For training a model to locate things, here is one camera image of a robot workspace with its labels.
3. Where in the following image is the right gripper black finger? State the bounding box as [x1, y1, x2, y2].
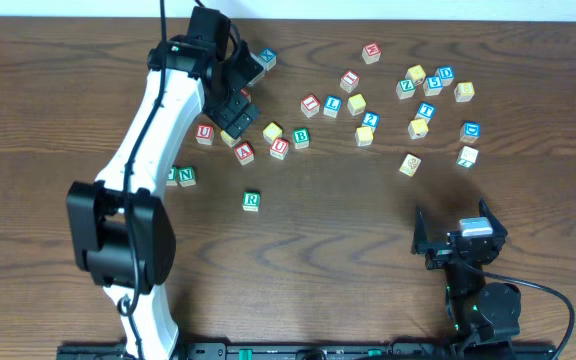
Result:
[478, 198, 508, 238]
[411, 207, 449, 255]

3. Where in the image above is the yellow O block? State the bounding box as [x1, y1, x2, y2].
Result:
[220, 130, 241, 148]

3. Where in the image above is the green B block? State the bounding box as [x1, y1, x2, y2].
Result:
[293, 128, 310, 149]

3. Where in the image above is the green R block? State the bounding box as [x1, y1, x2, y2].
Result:
[242, 192, 261, 212]

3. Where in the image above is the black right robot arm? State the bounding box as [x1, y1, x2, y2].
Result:
[411, 200, 521, 346]

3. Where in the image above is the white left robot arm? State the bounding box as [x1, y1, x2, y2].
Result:
[56, 5, 264, 359]

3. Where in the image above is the red U block left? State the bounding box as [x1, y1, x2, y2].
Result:
[195, 124, 215, 145]

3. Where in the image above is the red u block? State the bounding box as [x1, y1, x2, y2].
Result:
[270, 138, 289, 160]
[195, 124, 215, 145]

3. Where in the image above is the red A block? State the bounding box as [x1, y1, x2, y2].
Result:
[234, 142, 254, 166]

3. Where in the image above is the yellow block near U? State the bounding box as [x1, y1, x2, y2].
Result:
[262, 122, 283, 144]

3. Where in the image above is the blue X block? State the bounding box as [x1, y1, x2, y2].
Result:
[259, 48, 277, 71]

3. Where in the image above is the red U block centre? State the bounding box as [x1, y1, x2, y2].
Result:
[270, 138, 289, 160]

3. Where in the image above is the red I block beside L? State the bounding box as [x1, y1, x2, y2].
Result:
[301, 94, 320, 118]

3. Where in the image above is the green N block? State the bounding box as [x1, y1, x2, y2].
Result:
[177, 166, 197, 187]

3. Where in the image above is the yellow snail picture block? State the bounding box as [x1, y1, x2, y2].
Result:
[399, 154, 421, 177]

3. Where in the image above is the green 7 block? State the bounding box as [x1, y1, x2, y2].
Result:
[456, 146, 479, 168]

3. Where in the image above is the green J block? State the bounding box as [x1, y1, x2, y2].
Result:
[166, 167, 178, 186]

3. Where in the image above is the blue L block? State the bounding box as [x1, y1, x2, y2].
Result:
[324, 96, 342, 118]

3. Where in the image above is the blue D block right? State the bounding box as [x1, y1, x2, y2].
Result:
[460, 122, 481, 143]

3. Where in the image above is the blue d block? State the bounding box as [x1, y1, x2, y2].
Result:
[460, 122, 481, 143]
[435, 66, 455, 87]

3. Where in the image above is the yellow K block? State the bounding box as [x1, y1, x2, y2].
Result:
[408, 118, 429, 139]

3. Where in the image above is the red I block upper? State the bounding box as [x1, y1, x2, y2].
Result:
[340, 70, 360, 93]

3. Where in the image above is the yellow block beside L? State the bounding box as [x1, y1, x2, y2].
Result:
[347, 93, 367, 116]

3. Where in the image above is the yellow S block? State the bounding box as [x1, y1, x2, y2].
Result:
[355, 126, 374, 147]

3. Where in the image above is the blue T block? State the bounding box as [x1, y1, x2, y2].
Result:
[415, 102, 436, 123]

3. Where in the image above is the blue 2 block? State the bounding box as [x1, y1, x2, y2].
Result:
[361, 112, 380, 132]

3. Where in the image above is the yellow 8 block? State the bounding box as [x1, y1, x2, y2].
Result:
[454, 82, 475, 103]

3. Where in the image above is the red block far top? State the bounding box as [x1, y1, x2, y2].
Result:
[362, 42, 382, 64]

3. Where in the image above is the green Z block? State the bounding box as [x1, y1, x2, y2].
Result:
[396, 79, 416, 100]

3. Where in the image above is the blue 5 block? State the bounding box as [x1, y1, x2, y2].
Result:
[423, 76, 443, 96]

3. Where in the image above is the blue D block upper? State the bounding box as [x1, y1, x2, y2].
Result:
[435, 66, 455, 87]

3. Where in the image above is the yellow ball picture block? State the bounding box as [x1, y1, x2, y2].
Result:
[405, 65, 426, 86]

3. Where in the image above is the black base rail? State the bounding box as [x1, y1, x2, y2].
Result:
[56, 341, 557, 360]

